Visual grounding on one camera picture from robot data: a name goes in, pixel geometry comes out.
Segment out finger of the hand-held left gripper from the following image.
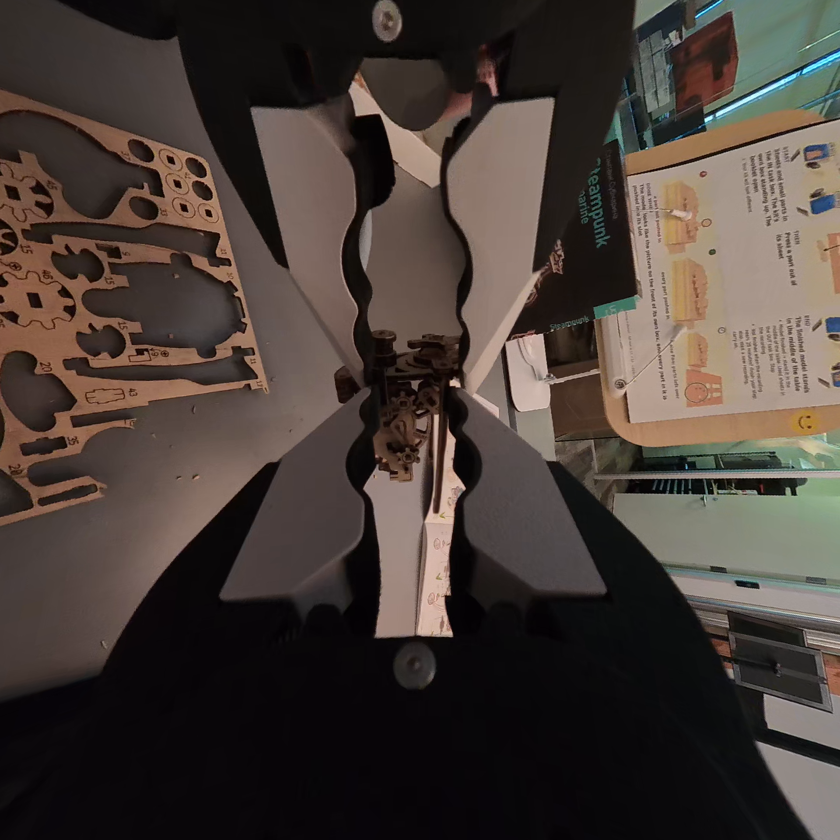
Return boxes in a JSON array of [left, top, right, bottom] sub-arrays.
[[249, 105, 378, 383], [438, 97, 557, 399]]

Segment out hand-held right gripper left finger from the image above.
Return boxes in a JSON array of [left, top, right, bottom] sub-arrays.
[[218, 386, 382, 637]]

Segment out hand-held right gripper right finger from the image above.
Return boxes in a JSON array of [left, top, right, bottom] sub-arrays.
[[446, 387, 614, 637]]

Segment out partly built wooden model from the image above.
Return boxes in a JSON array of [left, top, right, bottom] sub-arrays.
[[333, 331, 463, 516]]

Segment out black model kit box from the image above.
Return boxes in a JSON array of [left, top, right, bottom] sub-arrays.
[[508, 139, 641, 339]]

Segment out laser-cut plywood parts sheet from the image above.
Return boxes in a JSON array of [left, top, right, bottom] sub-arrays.
[[0, 88, 270, 526]]

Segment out person's left hand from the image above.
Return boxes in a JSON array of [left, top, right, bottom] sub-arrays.
[[476, 42, 501, 99]]

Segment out white cardboard box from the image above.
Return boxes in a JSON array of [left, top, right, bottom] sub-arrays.
[[348, 82, 447, 191]]

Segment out open instruction booklet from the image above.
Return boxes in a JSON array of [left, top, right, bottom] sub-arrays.
[[415, 462, 473, 637]]

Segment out grey wall-mounted box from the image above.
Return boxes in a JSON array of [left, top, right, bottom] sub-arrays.
[[725, 610, 829, 713]]

